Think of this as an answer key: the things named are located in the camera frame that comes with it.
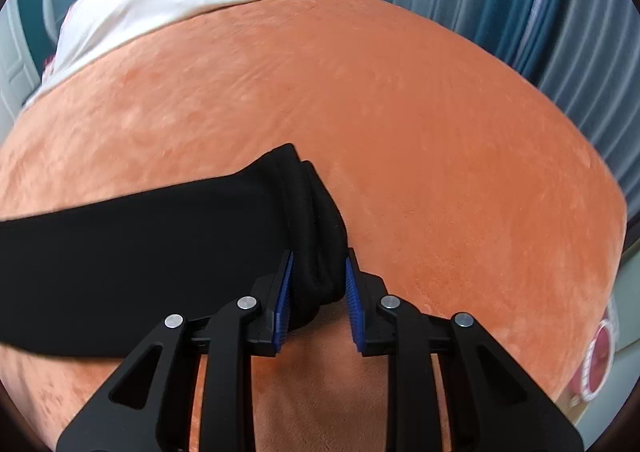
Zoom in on round pink fan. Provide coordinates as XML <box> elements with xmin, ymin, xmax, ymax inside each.
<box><xmin>570</xmin><ymin>305</ymin><xmax>623</xmax><ymax>403</ymax></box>

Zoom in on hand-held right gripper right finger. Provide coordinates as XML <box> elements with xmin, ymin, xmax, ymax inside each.
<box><xmin>345</xmin><ymin>248</ymin><xmax>585</xmax><ymax>452</ymax></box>

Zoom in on black pants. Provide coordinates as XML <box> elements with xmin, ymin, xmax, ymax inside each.
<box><xmin>0</xmin><ymin>143</ymin><xmax>349</xmax><ymax>361</ymax></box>

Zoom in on orange blanket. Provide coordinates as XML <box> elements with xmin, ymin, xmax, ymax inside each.
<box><xmin>0</xmin><ymin>0</ymin><xmax>628</xmax><ymax>452</ymax></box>

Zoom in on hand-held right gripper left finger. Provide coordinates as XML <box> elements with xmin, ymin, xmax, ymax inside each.
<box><xmin>56</xmin><ymin>250</ymin><xmax>295</xmax><ymax>452</ymax></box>

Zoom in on white door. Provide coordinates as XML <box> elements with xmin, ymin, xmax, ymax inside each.
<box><xmin>0</xmin><ymin>0</ymin><xmax>43</xmax><ymax>133</ymax></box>

